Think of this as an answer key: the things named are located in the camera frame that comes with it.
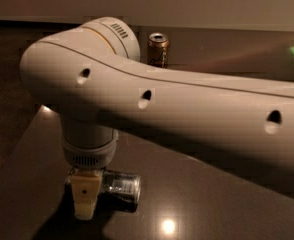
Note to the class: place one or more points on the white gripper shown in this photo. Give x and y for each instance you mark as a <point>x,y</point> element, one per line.
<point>88,157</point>

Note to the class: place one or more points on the orange gold soda can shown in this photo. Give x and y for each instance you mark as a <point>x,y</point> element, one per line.
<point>158,50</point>

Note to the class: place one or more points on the silver blue redbull can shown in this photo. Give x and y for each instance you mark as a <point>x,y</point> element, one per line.
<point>122,190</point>

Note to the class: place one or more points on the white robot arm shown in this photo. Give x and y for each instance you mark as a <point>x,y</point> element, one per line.
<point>93,78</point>

